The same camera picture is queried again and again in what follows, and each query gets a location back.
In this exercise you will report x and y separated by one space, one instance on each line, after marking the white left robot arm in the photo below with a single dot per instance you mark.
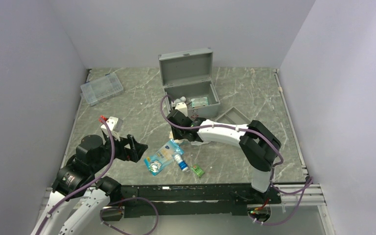
76 193

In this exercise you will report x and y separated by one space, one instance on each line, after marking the grey metal medicine case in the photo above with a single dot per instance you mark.
189 74

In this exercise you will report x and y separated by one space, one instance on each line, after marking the clear plastic compartment box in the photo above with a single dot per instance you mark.
101 89

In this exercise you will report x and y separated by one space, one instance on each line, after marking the blue cotton swab bag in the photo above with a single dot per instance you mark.
163 157

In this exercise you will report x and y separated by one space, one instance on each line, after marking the small green box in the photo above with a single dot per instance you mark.
197 170

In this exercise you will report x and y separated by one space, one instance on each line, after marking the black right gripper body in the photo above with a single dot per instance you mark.
177 134

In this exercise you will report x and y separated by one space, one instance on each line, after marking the white bottle green label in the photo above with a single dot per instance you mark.
181 99

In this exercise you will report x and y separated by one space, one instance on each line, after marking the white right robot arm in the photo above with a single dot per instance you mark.
257 143

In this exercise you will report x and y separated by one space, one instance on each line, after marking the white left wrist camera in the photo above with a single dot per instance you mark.
114 125

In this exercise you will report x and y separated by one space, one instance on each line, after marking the teal plaster zip bag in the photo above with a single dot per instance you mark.
199 102

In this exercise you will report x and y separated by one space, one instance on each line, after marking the grey plastic divider tray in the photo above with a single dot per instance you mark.
233 116

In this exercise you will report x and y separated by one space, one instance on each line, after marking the white blue spray bottle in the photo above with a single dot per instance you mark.
180 162

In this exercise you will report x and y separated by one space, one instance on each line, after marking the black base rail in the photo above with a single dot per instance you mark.
191 199

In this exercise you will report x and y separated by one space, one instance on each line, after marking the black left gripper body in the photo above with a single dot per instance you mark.
124 153

